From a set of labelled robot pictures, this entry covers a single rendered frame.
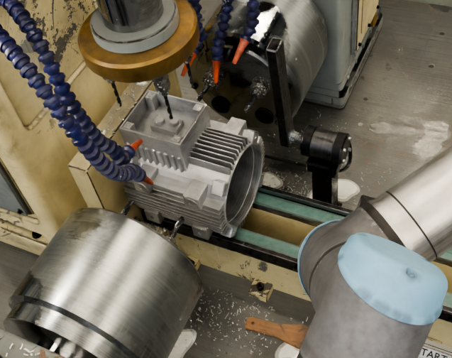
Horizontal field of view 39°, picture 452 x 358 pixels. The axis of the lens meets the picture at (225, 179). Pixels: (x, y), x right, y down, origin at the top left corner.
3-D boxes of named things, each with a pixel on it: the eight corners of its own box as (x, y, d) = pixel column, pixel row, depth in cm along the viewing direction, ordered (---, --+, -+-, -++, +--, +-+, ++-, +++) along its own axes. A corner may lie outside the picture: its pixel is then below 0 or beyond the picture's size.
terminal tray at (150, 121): (128, 157, 113) (117, 129, 107) (157, 116, 118) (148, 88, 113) (186, 175, 108) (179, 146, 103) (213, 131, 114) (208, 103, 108)
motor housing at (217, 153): (135, 224, 122) (110, 160, 108) (182, 154, 132) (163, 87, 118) (228, 256, 115) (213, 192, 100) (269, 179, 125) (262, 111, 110)
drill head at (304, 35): (177, 142, 135) (152, 50, 116) (252, 25, 157) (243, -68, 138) (286, 171, 126) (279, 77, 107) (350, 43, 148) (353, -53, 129)
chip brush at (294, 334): (242, 335, 118) (242, 333, 117) (250, 312, 121) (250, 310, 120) (352, 364, 112) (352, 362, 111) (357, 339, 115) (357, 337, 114)
